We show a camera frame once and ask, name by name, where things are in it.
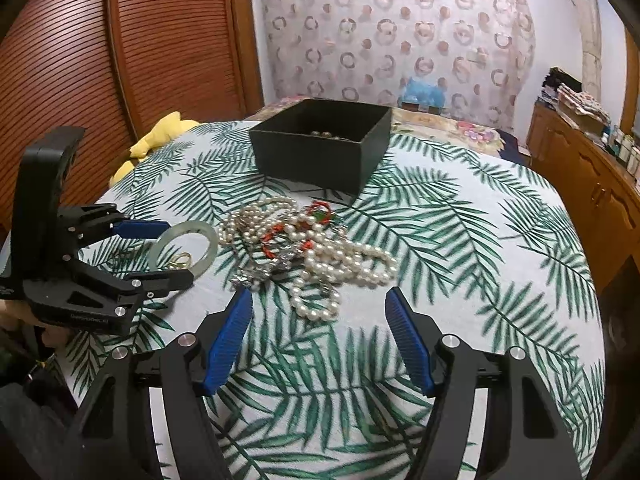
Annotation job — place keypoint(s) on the pale jade bangle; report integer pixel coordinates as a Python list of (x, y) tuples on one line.
[(190, 245)]

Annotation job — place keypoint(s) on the patterned wall curtain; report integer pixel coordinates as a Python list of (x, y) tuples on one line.
[(476, 53)]

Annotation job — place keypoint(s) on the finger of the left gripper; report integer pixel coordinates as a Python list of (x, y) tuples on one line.
[(161, 283), (140, 229)]

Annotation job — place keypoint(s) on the palm leaf tablecloth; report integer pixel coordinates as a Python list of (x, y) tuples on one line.
[(484, 247)]

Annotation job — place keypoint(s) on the folded clothes stack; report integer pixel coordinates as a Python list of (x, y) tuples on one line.
[(579, 108)]

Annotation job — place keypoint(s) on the wooden louvre wardrobe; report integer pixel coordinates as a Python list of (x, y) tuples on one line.
[(114, 68)]

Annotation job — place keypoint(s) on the blue plush toy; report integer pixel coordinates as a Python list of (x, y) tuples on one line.
[(422, 94)]

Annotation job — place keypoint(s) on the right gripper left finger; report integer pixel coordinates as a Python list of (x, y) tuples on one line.
[(112, 436)]

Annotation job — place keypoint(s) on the wooden sideboard cabinet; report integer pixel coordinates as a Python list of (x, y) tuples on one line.
[(596, 191)]

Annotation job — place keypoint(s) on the yellow pikachu plush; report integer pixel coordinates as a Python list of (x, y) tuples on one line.
[(167, 129)]

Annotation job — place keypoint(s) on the black jewelry box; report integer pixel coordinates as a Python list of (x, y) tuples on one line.
[(331, 144)]

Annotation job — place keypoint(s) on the left hand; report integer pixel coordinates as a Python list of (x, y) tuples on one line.
[(23, 333)]

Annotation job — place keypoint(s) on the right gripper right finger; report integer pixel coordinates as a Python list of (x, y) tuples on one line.
[(524, 435)]

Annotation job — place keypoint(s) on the silver chain green pendant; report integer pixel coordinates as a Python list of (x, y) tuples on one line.
[(253, 274)]

